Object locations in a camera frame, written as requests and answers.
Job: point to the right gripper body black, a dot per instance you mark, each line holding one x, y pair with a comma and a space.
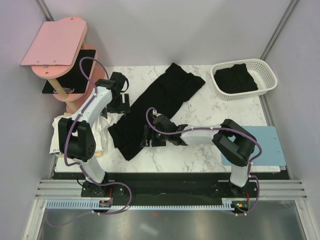
158, 139

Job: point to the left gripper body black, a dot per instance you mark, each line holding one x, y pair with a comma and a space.
116, 105

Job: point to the black t shirt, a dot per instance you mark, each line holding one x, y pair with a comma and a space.
235, 80
166, 94

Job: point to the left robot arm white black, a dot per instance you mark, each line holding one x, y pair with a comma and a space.
75, 136

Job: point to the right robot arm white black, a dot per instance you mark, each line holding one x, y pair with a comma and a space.
237, 145

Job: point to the white folded t shirt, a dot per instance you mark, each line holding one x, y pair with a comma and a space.
99, 130

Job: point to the pink tiered shelf stand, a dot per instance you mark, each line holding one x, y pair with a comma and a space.
53, 54

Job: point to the black t shirt in basket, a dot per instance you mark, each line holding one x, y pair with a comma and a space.
235, 80

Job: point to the white plastic basket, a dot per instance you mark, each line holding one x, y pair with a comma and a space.
261, 72

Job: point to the light blue folding board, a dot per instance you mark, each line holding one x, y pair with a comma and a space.
267, 137

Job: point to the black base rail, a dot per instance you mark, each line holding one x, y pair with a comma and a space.
213, 185

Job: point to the light blue cable duct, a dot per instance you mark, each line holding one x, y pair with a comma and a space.
87, 204

